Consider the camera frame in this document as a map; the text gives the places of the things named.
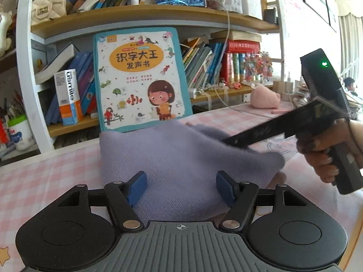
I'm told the lilac and pink sweater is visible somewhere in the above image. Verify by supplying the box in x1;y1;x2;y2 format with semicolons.
100;121;285;223

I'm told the white quilted handbag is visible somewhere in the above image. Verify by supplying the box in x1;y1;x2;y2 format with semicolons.
31;0;66;26

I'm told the white tub green lid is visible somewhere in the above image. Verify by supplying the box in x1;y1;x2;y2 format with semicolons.
7;114;36;151

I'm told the white orange usmile box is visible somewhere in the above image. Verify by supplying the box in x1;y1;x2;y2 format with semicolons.
54;69;83;126

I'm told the teal children's sound book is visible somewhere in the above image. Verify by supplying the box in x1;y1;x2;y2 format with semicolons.
93;27;193;132

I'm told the white wooden bookshelf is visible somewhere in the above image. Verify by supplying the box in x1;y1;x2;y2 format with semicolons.
0;0;287;154

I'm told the pink checked tablecloth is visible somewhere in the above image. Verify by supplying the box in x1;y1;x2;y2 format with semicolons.
0;101;363;272

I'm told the white charging cable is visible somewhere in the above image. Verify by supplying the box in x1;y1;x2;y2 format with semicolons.
207;0;231;111

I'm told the person's right hand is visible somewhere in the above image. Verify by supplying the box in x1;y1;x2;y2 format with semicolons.
296;119;363;183

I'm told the red tassel ornament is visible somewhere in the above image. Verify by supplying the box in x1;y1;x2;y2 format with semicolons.
0;120;9;145

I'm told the pink plush toy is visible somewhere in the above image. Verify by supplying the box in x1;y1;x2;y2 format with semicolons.
250;84;281;109

